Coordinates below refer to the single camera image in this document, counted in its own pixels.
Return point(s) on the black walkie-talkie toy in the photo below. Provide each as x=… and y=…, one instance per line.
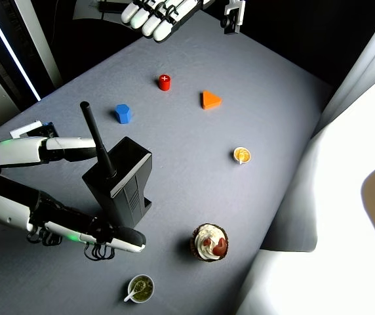
x=122, y=183

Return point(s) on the red cylinder block white cross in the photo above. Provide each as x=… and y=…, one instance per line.
x=164, y=83

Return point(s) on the orange triangular block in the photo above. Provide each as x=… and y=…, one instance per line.
x=209, y=100

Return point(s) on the blue hexagonal block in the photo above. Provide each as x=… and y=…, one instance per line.
x=123, y=115

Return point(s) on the lit white light strip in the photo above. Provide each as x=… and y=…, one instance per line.
x=10, y=52

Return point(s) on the small white latte cup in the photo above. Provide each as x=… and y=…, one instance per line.
x=242, y=155

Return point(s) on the toy cupcake with white cream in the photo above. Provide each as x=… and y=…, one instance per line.
x=208, y=244

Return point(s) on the small white spoon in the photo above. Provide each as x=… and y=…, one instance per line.
x=138, y=287

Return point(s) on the white bowl of green soup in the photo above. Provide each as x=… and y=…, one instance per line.
x=146, y=292

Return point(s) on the white upright post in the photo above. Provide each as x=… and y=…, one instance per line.
x=40, y=42

